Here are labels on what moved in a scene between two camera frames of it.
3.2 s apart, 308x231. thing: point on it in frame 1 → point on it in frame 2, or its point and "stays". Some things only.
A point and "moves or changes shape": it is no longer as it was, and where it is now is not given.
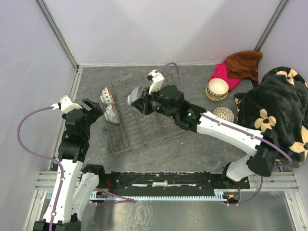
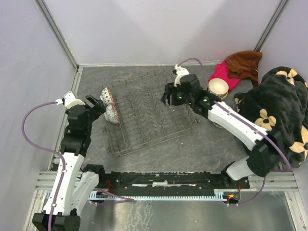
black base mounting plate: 166,182 stays
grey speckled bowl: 136,94 moves or changes shape
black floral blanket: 279,104 stays
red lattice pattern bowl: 217,87 stays
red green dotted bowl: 111,114 stays
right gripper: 143,104 → 171,89
